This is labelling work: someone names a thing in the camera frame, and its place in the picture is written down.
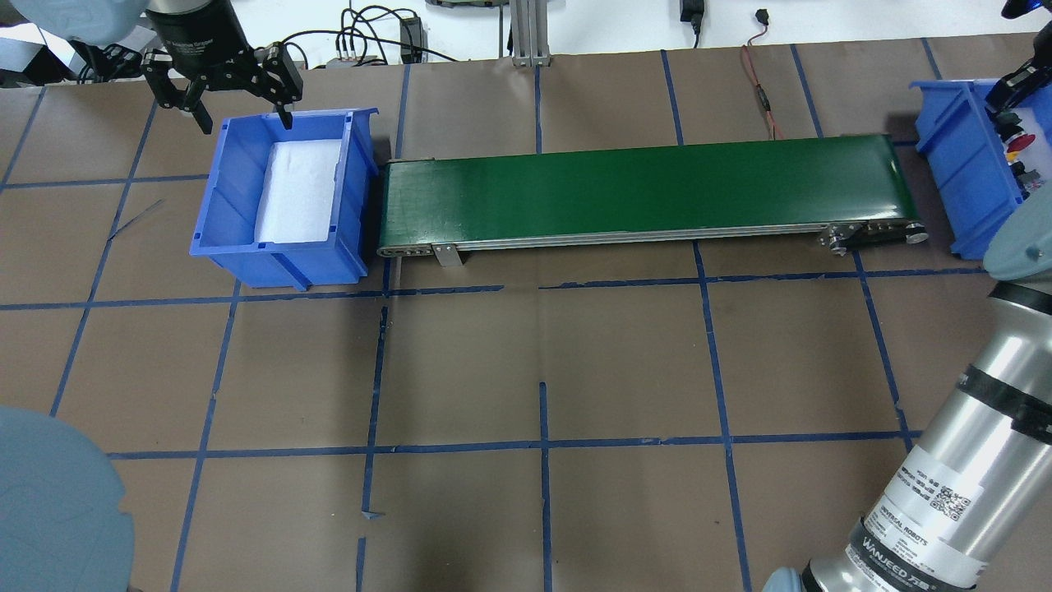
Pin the bin white foam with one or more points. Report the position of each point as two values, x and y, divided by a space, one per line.
1037 156
298 191

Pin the left blue bin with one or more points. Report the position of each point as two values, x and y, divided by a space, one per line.
224 228

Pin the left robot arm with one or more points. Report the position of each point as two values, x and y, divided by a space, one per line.
62 528

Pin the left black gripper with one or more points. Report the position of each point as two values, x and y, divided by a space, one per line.
200 37

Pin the aluminium frame post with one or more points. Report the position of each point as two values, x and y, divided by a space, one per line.
529 34

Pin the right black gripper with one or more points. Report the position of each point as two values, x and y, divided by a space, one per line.
1017 82

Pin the right blue bin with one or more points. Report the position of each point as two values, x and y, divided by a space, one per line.
966 157

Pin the red push button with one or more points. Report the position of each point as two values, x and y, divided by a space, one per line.
1008 126

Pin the black power adapter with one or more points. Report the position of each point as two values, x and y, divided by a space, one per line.
412 39

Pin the yellow push button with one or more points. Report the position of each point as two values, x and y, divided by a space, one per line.
1027 180

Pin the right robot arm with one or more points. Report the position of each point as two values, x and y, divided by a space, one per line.
984 459

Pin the left bin white foam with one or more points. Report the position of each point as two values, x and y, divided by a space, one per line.
298 191

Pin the green conveyor belt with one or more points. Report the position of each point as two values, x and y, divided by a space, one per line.
850 192

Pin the right bin white foam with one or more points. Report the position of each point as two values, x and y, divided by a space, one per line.
1037 156

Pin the blue bin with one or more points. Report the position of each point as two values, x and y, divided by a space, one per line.
966 157
224 228

